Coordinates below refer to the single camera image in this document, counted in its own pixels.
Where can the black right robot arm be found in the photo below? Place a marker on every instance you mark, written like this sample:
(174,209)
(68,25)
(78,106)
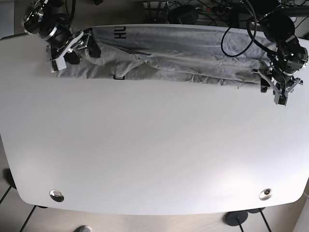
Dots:
(51,20)

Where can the grey shoe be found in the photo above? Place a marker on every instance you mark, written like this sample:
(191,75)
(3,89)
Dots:
(83,228)

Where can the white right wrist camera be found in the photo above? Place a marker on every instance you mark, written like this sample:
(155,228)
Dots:
(57,60)

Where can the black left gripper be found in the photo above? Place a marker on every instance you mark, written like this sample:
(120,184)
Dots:
(275,80)

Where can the black left table leg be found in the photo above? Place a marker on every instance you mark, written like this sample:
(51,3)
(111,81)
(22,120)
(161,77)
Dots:
(10,181)

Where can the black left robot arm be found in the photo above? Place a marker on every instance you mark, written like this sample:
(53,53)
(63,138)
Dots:
(290,56)

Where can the left silver table grommet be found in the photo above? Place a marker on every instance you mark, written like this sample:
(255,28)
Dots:
(56,195)

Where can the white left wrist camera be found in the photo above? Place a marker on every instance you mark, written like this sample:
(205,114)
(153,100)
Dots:
(280,99)

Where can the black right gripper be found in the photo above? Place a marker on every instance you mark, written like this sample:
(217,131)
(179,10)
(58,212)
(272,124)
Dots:
(64,45)

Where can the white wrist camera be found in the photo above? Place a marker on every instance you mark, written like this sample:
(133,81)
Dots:
(57,60)
(280,99)

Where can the grey T-shirt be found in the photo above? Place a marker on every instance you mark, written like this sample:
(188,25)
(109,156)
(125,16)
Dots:
(171,53)

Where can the silver table grommet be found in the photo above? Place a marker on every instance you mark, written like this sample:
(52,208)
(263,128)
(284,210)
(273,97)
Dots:
(266,194)
(56,195)

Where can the black round stand base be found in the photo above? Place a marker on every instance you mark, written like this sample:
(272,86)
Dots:
(235,218)

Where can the right silver table grommet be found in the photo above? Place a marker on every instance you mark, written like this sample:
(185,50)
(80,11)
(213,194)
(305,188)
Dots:
(266,194)

